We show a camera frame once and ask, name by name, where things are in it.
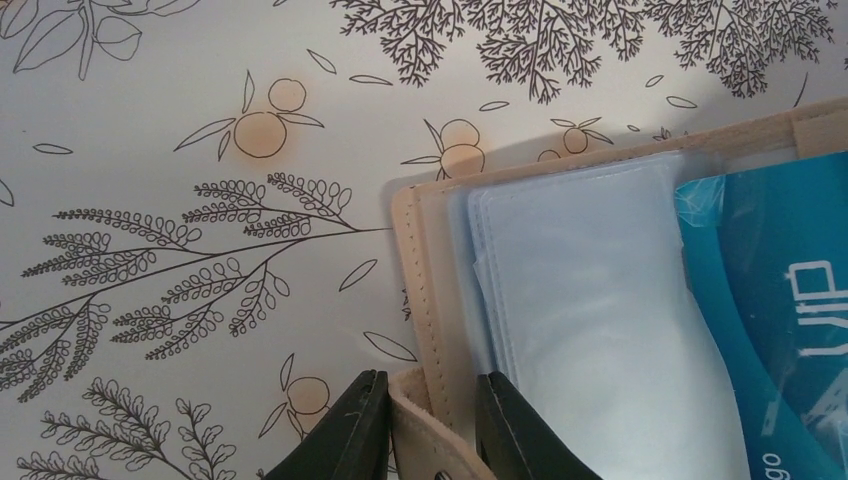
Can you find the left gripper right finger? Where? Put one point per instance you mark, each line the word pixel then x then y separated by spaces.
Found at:
pixel 514 441

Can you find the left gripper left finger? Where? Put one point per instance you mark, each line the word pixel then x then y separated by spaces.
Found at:
pixel 351 442

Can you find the beige leather card holder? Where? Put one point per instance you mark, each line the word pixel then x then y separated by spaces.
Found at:
pixel 568 276

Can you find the blue VIP card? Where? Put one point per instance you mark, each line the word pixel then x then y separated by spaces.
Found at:
pixel 766 254

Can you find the floral patterned table mat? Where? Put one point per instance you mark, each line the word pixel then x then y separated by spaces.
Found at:
pixel 197 249

